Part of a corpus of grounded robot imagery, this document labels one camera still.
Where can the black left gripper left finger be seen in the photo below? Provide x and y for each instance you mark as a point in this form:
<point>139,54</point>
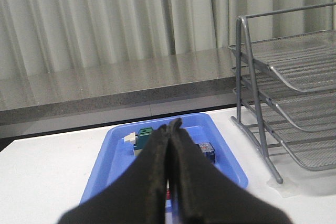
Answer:
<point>137,196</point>

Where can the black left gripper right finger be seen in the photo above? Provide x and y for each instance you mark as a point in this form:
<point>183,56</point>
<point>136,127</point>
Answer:
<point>202,194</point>

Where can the red emergency stop button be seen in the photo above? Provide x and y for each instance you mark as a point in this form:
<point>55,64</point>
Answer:
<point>208,151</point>

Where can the mesh tray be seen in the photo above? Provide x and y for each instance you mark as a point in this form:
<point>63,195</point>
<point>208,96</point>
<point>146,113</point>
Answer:
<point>313,152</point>
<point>304,63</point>
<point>306,112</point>

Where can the blue plastic tray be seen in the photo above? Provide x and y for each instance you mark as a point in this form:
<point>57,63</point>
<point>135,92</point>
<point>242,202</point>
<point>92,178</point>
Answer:
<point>115,156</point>

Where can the green terminal block module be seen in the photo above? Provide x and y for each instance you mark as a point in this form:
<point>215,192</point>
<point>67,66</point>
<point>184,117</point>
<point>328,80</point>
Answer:
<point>139,139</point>

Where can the grey stone counter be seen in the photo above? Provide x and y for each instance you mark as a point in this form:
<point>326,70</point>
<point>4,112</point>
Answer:
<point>194,74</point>

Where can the grey pleated curtain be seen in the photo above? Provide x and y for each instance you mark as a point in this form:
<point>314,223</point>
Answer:
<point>43,36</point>

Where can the grey metal rack frame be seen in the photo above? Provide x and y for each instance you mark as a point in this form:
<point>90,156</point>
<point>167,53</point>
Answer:
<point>248,114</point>

